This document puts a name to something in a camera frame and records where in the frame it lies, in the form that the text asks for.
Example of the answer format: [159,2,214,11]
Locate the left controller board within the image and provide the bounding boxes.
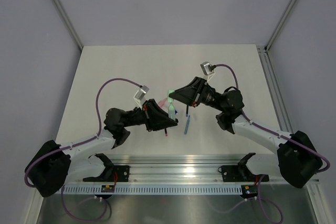
[101,185,115,193]

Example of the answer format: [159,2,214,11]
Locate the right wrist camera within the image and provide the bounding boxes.
[200,61,216,82]

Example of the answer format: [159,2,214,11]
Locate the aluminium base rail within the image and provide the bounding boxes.
[107,154,243,185]

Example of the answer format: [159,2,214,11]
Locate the right controller board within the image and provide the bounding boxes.
[241,185,258,199]

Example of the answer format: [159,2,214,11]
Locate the light blue pen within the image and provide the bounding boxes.
[184,115,190,135]

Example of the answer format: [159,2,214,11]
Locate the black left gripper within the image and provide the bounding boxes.
[124,99,177,132]

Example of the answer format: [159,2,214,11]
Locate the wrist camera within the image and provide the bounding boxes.
[133,86,149,107]
[200,61,216,82]

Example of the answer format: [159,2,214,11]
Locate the right aluminium frame post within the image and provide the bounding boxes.
[264,0,300,53]

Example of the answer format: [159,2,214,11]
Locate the aluminium frame post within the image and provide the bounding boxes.
[264,0,300,53]
[51,0,84,51]

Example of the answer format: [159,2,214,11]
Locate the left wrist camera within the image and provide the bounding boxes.
[133,86,149,107]

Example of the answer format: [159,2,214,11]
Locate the green highlighter pen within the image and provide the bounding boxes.
[167,89,176,120]

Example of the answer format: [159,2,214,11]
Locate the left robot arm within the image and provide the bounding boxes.
[24,99,178,197]

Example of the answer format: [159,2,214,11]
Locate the pink translucent highlighter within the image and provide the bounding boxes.
[157,98,167,107]

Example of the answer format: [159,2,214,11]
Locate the left aluminium frame post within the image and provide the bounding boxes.
[51,0,84,51]

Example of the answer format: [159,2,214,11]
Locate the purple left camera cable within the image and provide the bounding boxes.
[24,78,142,188]

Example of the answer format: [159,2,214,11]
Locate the right side aluminium rail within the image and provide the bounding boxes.
[256,46,294,132]

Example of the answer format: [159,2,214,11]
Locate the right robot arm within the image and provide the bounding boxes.
[169,77,322,188]

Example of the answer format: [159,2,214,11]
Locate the controller board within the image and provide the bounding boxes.
[241,185,258,199]
[101,185,115,193]

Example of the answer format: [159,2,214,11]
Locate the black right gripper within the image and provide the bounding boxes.
[169,77,226,112]

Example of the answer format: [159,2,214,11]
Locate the white slotted cable duct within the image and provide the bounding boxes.
[64,184,242,195]

